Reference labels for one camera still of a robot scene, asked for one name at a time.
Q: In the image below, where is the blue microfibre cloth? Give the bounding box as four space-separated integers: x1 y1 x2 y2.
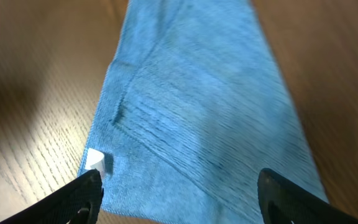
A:
86 0 326 223

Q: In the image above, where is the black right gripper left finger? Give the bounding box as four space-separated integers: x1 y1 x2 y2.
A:
0 169 104 224

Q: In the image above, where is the white cloth label tag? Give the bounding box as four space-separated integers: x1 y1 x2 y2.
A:
85 148 106 179

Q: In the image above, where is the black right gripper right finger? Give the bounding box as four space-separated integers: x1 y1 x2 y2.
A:
257 168 358 224

